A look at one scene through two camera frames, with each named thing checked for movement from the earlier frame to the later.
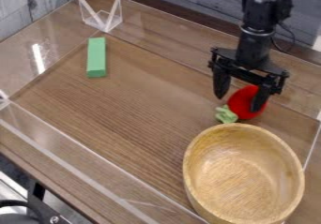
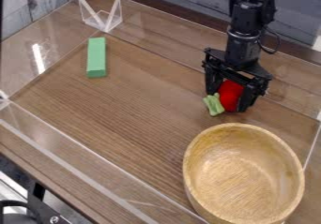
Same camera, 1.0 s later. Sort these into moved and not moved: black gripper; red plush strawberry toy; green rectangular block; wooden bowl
Moved: red plush strawberry toy; black gripper
Not moved: green rectangular block; wooden bowl
